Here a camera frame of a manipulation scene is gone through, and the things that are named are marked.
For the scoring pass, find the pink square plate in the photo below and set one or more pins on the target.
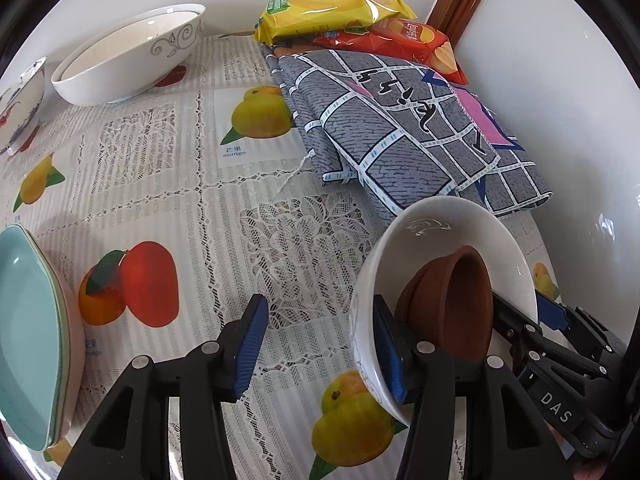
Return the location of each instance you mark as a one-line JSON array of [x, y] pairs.
[[74, 352]]

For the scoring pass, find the large white patterned bowl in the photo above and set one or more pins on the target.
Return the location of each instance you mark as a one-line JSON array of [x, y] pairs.
[[130, 57]]

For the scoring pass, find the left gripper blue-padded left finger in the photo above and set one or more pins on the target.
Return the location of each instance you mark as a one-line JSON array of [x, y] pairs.
[[127, 436]]

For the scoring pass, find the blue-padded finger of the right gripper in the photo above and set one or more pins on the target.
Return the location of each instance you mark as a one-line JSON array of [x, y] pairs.
[[551, 314], [524, 335]]

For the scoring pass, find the brown small dish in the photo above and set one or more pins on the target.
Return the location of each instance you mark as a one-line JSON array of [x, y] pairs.
[[451, 306], [404, 303]]

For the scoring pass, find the blue floral porcelain bowl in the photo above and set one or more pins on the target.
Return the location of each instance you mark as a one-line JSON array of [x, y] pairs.
[[20, 105]]

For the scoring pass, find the grey checked folded cloth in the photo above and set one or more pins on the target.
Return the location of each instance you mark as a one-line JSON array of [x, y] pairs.
[[403, 132]]

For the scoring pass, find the red chip bag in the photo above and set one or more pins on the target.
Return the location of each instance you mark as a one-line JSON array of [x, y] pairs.
[[399, 38]]

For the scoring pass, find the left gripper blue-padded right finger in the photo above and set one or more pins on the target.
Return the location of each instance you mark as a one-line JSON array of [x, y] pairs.
[[505, 437]]

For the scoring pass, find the white ceramic bowl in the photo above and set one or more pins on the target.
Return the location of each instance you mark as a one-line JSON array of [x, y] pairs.
[[428, 229]]

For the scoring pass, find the light blue square plate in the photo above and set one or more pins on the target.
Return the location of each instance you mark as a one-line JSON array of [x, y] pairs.
[[31, 363]]

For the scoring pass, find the yellow chip bag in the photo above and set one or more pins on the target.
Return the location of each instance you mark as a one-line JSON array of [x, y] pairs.
[[285, 19]]

